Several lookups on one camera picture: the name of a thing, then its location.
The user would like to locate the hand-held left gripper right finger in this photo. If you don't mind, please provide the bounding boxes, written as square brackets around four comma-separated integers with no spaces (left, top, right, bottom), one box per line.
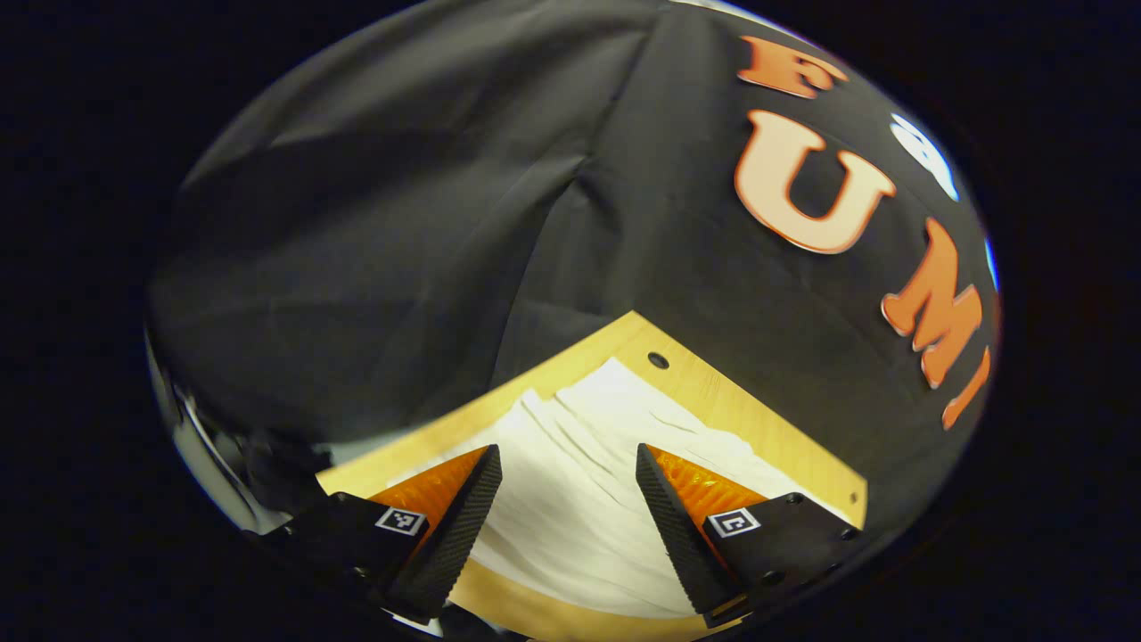
[635,443,866,630]

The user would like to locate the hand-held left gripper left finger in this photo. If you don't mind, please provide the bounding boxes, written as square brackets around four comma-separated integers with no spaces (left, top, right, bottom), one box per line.
[245,444,503,625]

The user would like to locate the white jeans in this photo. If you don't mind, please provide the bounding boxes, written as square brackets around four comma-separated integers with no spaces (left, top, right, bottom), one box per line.
[392,357,857,621]

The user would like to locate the black backdrop cloth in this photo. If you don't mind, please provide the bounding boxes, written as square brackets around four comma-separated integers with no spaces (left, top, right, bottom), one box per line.
[147,0,1001,536]

